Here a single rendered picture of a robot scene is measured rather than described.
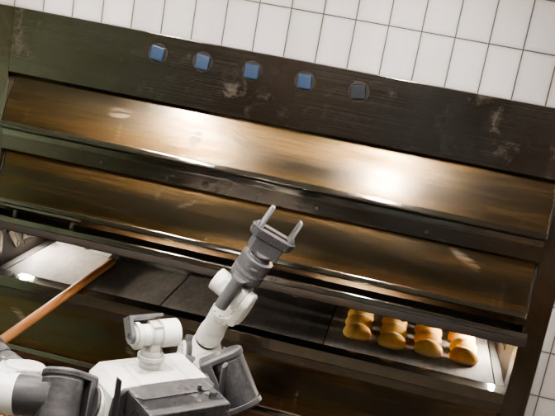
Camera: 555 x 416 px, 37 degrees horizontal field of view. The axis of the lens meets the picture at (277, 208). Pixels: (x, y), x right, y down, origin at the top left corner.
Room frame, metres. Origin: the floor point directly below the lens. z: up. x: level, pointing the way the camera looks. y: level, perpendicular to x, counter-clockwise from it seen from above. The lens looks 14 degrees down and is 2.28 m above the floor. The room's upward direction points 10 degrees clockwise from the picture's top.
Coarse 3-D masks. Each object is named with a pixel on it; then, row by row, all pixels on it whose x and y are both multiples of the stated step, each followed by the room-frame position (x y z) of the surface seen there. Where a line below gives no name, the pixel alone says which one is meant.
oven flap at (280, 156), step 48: (48, 96) 2.74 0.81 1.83; (96, 96) 2.73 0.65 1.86; (96, 144) 2.65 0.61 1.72; (144, 144) 2.66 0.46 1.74; (192, 144) 2.65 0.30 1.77; (240, 144) 2.64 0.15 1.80; (288, 144) 2.62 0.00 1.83; (336, 144) 2.61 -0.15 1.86; (336, 192) 2.54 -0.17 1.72; (384, 192) 2.55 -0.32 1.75; (432, 192) 2.54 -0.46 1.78; (480, 192) 2.53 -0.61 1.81; (528, 192) 2.52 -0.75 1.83
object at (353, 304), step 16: (0, 224) 2.59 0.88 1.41; (64, 240) 2.56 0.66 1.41; (80, 240) 2.55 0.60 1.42; (128, 256) 2.52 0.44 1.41; (144, 256) 2.52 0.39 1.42; (208, 272) 2.49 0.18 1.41; (272, 288) 2.46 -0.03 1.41; (288, 288) 2.45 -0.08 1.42; (336, 304) 2.43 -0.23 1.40; (352, 304) 2.42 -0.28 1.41; (400, 304) 2.59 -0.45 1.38; (416, 320) 2.39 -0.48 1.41; (432, 320) 2.39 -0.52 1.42; (480, 336) 2.36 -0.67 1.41; (496, 336) 2.36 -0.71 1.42
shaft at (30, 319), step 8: (104, 264) 2.94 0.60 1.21; (112, 264) 3.00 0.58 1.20; (96, 272) 2.85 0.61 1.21; (80, 280) 2.75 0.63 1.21; (88, 280) 2.78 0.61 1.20; (72, 288) 2.66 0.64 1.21; (80, 288) 2.71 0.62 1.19; (56, 296) 2.57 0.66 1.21; (64, 296) 2.59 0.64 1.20; (48, 304) 2.49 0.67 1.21; (56, 304) 2.53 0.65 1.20; (40, 312) 2.43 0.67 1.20; (48, 312) 2.47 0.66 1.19; (24, 320) 2.34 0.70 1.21; (32, 320) 2.37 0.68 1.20; (16, 328) 2.28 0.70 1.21; (24, 328) 2.32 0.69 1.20; (0, 336) 2.21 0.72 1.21; (8, 336) 2.23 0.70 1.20; (16, 336) 2.27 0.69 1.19
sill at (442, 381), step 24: (24, 288) 2.73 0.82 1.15; (48, 288) 2.72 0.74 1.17; (120, 312) 2.68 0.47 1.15; (144, 312) 2.66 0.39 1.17; (168, 312) 2.67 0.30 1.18; (240, 336) 2.62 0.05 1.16; (264, 336) 2.61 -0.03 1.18; (288, 336) 2.65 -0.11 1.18; (336, 360) 2.57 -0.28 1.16; (360, 360) 2.56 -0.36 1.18; (384, 360) 2.59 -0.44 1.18; (432, 384) 2.52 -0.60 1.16; (456, 384) 2.51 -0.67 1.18; (480, 384) 2.54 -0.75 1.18
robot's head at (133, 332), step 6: (126, 318) 1.77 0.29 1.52; (132, 318) 1.77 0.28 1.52; (138, 318) 1.77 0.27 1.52; (144, 318) 1.79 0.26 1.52; (150, 318) 1.82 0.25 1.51; (156, 318) 1.82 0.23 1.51; (126, 324) 1.77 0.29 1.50; (132, 324) 1.76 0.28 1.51; (138, 324) 1.76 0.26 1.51; (126, 330) 1.77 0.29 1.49; (132, 330) 1.75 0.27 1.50; (138, 330) 1.75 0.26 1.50; (126, 336) 1.76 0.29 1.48; (132, 336) 1.74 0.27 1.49; (138, 336) 1.74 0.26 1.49; (126, 342) 1.76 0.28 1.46; (132, 342) 1.74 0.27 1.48; (138, 342) 1.74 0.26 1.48; (138, 348) 1.75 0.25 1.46
